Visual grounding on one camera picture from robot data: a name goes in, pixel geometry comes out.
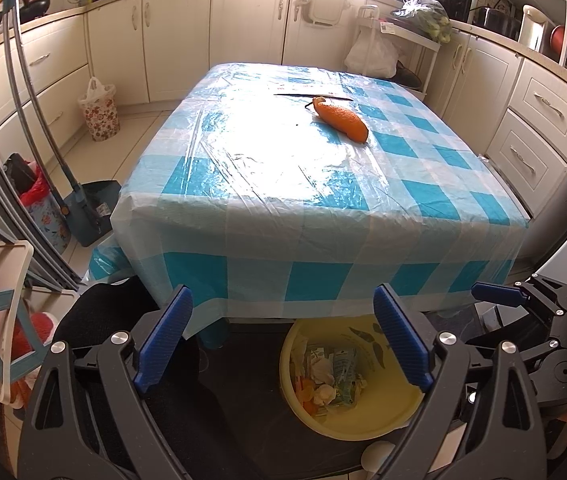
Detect grey folded metal rack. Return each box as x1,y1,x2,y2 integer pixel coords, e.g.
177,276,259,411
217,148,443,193
0,35,84,292

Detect floral bin with red bag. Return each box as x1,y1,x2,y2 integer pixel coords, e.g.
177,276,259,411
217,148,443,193
6,155,71,256

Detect large orange peel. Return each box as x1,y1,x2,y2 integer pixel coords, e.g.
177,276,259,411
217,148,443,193
312,96,369,143

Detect white hanging door bin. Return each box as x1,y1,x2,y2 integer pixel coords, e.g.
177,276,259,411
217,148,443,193
296,0,351,27

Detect blue checkered tablecloth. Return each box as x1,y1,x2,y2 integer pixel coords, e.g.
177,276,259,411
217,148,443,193
88,62,533,342

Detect kitchen knife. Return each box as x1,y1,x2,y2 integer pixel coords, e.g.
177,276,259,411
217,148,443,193
273,91,354,104

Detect cream kitchen cabinets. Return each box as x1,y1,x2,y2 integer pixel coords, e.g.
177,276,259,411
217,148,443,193
0,0,567,211

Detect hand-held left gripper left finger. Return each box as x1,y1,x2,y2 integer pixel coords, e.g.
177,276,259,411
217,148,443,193
17,284,194,480

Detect white thermos jug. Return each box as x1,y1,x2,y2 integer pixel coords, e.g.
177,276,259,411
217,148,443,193
518,5,549,44

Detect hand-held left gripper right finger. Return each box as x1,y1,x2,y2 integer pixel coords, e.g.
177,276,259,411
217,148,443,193
373,283,549,480

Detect grey dustpan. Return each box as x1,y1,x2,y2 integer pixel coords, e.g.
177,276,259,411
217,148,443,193
63,180,122,247

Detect black wok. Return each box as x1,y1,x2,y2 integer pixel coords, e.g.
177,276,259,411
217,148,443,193
18,0,54,23

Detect bag of green vegetables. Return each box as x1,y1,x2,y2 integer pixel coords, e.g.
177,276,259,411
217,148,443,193
392,0,453,43

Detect white plastic frame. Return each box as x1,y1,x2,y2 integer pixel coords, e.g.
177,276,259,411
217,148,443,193
0,240,47,407

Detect black office chair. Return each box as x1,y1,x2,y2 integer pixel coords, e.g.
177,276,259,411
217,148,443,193
50,280,464,480

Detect yellow plastic basin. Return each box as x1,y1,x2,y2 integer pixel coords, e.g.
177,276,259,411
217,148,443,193
280,316,425,441

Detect white plastic bag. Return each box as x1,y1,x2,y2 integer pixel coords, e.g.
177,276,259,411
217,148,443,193
345,30,399,79

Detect floral bin with white bag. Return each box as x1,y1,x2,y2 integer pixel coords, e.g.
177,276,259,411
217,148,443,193
77,77,120,142

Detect black cooking appliance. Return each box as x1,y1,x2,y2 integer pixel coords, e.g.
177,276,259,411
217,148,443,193
473,6,521,41

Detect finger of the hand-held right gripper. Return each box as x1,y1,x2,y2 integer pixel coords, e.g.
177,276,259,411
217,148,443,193
472,277,567,316
518,332,567,406

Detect dark shoes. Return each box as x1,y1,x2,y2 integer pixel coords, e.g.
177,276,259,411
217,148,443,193
396,60,423,88

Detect white trolley rack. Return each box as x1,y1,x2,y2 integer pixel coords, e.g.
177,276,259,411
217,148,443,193
358,5,441,107

